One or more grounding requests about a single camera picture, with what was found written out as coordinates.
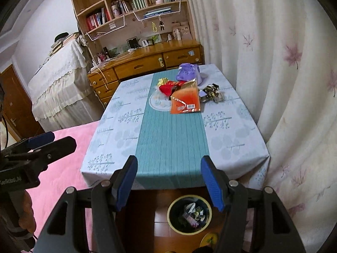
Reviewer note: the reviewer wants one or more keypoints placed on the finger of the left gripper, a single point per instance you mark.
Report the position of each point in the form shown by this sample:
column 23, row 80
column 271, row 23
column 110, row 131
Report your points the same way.
column 40, row 140
column 41, row 157

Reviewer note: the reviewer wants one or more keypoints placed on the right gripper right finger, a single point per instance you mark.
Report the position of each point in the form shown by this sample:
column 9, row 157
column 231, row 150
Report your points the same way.
column 273, row 228

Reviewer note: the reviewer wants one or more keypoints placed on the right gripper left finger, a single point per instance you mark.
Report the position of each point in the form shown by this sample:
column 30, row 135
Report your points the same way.
column 65, row 228

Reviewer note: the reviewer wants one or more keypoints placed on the red snack box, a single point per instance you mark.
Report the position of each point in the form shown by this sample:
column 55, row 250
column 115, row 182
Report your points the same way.
column 192, row 219

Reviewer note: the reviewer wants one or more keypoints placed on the yellow paper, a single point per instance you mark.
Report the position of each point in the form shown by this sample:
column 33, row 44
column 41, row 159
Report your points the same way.
column 162, row 81

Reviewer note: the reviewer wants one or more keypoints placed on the red packet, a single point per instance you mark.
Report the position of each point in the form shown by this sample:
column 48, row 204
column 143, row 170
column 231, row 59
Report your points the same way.
column 166, row 89

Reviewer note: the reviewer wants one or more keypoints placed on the black gold wrapper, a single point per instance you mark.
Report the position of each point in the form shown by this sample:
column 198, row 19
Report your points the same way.
column 211, row 93

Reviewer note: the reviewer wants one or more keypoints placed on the orange foil snack bag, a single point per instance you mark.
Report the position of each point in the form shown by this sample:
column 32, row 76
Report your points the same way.
column 186, row 100

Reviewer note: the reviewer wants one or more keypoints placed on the purple plastic bag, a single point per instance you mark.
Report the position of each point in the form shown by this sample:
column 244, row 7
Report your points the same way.
column 188, row 72

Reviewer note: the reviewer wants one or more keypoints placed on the clear plastic wrapper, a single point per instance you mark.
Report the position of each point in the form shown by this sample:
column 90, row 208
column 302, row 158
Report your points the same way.
column 158, row 96

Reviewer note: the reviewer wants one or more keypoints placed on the small black box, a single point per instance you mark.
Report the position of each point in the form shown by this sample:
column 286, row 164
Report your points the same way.
column 173, row 90

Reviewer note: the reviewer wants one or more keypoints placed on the dark blue trash bin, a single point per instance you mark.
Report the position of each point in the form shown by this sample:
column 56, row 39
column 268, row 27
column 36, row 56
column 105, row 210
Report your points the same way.
column 176, row 209

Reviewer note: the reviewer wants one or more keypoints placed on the person left hand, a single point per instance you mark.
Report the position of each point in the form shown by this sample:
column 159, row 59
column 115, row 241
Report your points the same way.
column 27, row 219

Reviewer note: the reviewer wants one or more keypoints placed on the brown wooden door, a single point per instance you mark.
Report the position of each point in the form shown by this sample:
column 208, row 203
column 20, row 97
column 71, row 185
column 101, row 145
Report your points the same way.
column 18, row 106

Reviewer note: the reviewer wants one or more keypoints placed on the white lace furniture cover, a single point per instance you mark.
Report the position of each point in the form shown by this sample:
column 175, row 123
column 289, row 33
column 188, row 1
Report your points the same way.
column 60, row 91

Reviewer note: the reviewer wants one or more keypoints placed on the right yellow slipper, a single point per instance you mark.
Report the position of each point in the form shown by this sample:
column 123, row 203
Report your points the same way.
column 209, row 240

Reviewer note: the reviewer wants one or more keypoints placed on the leaf-print blue tablecloth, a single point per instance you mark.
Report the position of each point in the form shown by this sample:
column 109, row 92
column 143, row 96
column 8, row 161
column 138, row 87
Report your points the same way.
column 169, row 147

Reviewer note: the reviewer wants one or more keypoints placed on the wooden desk with drawers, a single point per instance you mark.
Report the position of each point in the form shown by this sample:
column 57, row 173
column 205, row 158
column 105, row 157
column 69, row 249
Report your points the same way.
column 159, row 57

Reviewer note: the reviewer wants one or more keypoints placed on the wooden bookshelf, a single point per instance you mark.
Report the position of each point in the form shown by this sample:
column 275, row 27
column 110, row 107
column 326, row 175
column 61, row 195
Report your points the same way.
column 109, row 23

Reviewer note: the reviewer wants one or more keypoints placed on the floral cream curtain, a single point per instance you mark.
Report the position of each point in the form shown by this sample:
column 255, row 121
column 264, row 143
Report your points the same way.
column 280, row 55

